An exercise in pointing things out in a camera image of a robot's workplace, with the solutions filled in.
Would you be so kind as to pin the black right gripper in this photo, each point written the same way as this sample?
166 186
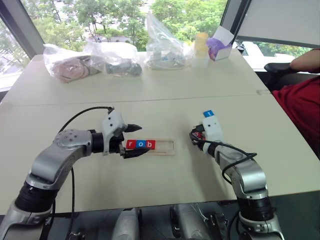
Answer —
199 128

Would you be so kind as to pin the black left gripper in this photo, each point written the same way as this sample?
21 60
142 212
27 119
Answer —
117 145

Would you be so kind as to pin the person's bare forearm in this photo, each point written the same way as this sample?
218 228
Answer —
307 61

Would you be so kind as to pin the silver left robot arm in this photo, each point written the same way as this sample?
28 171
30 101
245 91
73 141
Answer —
62 150

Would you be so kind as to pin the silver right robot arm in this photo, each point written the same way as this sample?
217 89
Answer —
250 175

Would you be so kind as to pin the red letter r block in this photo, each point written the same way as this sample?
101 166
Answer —
130 144

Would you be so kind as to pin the blue letter o block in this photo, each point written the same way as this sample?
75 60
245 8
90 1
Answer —
140 144

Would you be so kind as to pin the red letter b block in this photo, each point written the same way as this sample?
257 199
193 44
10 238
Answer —
150 144

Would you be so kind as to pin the blue letter t block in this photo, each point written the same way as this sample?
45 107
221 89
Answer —
209 113

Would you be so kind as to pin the wooden letter tray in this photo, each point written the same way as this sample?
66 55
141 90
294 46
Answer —
165 147

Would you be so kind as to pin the plastic bag with dark item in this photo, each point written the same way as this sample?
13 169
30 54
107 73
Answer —
120 66

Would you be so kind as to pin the silver rounded shape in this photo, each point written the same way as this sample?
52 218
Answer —
126 225

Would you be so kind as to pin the yellow plastic cup stack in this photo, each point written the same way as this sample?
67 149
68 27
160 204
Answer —
201 46

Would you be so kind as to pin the purple and white box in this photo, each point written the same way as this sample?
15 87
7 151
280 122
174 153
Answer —
220 48

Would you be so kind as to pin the tall clear plastic bag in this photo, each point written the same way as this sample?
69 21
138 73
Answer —
162 50

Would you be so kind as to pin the plastic bag with pink cloth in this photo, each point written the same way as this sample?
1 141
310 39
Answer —
70 67

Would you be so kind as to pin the person in red shirt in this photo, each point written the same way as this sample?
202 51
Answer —
300 107

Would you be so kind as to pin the black chair armrest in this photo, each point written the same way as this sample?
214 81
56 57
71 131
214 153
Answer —
280 68

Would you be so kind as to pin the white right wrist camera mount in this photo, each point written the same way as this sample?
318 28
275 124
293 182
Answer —
212 128

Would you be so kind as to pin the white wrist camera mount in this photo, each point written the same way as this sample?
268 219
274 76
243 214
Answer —
212 128
112 122

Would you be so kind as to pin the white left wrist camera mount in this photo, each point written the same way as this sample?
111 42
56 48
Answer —
112 122

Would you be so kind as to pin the white panel with dark frame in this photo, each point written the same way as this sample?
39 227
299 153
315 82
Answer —
277 20

